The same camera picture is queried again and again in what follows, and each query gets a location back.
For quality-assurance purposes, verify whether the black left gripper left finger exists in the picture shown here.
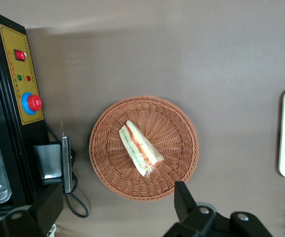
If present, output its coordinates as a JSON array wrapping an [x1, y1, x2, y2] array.
[[0, 183, 64, 237]]

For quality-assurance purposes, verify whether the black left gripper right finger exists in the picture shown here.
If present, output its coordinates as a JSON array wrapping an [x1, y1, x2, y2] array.
[[163, 181, 274, 237]]

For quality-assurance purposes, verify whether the triangle sandwich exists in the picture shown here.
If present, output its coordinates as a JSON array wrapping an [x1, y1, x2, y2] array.
[[119, 120, 164, 177]]

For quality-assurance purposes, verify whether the brown wicker basket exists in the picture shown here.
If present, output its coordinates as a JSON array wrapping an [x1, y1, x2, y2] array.
[[89, 95, 199, 202]]

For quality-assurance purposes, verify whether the red emergency stop button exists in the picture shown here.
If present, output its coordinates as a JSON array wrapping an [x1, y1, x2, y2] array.
[[21, 92, 43, 116]]

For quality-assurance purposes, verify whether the black machine cable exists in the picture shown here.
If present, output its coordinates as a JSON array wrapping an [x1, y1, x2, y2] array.
[[45, 122, 89, 218]]

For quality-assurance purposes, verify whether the grey metal machine bracket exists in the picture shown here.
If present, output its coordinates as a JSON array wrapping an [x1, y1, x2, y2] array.
[[33, 135, 73, 195]]

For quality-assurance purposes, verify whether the red rocker switch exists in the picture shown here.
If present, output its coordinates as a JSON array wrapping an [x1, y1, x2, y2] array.
[[13, 48, 26, 62]]

